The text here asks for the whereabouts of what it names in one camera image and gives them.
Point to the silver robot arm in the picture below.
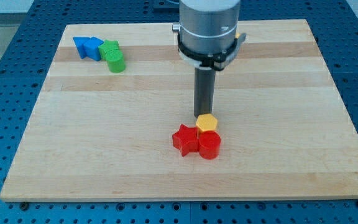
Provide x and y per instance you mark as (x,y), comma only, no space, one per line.
(207,27)

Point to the yellow hexagon block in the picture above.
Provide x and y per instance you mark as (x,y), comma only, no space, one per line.
(206,122)

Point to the red star block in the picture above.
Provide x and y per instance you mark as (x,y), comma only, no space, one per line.
(186,140)

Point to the red cylinder block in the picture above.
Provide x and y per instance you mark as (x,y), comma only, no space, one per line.
(209,144)

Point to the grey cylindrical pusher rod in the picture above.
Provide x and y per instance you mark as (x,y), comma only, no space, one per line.
(204,91)

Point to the light wooden board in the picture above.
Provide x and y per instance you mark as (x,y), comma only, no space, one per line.
(98,136)

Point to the green cylinder block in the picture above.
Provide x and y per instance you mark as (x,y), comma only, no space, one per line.
(115,61)

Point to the green star block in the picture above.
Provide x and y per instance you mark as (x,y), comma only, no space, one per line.
(107,46)

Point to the blue cube block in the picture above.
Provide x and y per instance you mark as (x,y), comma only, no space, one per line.
(91,47)

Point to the blue triangle block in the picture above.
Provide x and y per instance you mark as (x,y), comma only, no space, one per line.
(79,43)

